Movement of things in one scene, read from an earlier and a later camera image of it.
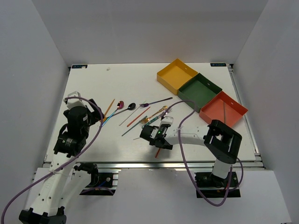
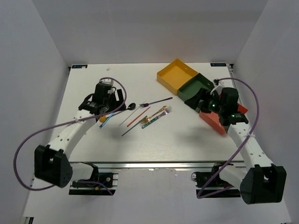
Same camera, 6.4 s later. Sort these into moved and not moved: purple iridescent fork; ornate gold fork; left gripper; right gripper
Moved: right gripper; left gripper
Not moved: purple iridescent fork; ornate gold fork
